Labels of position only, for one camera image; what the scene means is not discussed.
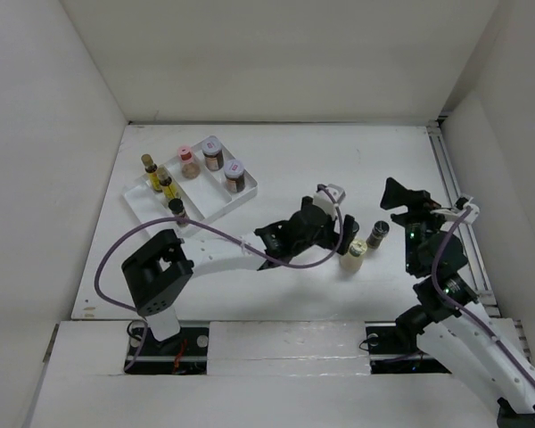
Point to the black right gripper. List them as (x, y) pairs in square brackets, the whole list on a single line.
[(418, 202)]

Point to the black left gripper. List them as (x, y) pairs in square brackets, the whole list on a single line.
[(330, 237)]

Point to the cream cap sauce bottle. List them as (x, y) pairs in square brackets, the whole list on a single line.
[(352, 260)]

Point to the white lid jar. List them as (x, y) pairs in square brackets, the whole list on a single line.
[(212, 150), (234, 174)]

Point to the pink cap spice bottle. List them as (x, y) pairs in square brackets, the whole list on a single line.
[(190, 168)]

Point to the black cap spice jar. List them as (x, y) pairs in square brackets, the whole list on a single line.
[(177, 209)]

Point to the yellow label bottle gold cap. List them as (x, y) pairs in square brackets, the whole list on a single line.
[(150, 169)]

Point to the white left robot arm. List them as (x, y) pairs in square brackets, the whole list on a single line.
[(158, 272)]

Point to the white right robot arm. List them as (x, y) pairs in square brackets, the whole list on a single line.
[(449, 323)]

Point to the brown spice jar dark cap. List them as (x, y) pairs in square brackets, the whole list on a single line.
[(379, 231)]

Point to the white divided organizer tray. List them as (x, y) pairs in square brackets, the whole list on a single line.
[(206, 197)]

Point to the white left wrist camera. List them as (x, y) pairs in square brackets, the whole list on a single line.
[(329, 198)]

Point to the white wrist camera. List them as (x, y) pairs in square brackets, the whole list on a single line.
[(463, 208), (329, 198)]

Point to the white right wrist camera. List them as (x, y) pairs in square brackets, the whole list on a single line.
[(463, 208)]

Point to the aluminium rail right side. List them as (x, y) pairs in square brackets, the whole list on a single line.
[(476, 316)]

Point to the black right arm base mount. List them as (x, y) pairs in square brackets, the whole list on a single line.
[(392, 346)]

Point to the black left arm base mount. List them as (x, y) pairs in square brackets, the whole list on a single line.
[(183, 354)]

